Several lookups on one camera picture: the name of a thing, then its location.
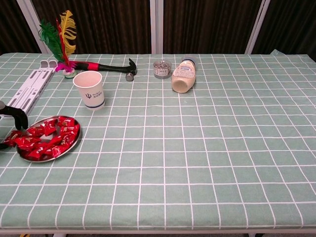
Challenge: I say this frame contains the round stainless steel plate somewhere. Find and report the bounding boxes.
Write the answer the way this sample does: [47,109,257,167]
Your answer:
[16,115,81,163]

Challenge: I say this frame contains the white paper cup blue logo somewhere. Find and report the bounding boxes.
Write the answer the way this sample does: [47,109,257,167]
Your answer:
[73,70,106,111]

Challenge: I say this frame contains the green white checked tablecloth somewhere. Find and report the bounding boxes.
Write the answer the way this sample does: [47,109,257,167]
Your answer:
[0,49,316,232]

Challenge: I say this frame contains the beige mayonnaise squeeze bottle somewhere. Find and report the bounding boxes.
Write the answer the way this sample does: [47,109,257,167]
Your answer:
[171,55,198,94]

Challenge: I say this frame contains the white folding laptop stand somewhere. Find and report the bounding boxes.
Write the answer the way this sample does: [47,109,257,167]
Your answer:
[6,60,58,117]

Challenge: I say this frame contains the colourful feather shuttlecock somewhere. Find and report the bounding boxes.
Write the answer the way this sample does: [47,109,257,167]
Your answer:
[38,9,77,79]

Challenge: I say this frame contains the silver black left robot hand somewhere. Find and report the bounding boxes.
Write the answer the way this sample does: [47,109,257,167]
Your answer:
[0,100,28,150]

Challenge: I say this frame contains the clear jar of paper clips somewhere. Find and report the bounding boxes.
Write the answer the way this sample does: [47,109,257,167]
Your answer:
[153,60,173,79]

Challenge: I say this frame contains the red candy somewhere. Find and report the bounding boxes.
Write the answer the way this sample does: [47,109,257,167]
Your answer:
[26,150,47,161]
[27,126,46,136]
[43,122,56,136]
[56,134,77,146]
[60,124,80,136]
[58,117,77,127]
[48,145,69,158]
[14,137,41,150]
[2,130,23,147]

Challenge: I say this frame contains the dark brown curtain panel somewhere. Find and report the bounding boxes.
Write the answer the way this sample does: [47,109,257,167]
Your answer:
[0,0,42,56]
[24,0,152,54]
[251,0,316,62]
[162,0,263,54]

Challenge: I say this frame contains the white metal frame post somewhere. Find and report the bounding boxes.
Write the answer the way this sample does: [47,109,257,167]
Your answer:
[149,0,164,54]
[244,0,272,54]
[16,0,50,54]

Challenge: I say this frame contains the black red claw hammer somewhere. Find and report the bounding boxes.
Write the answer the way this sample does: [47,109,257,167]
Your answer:
[70,58,138,82]

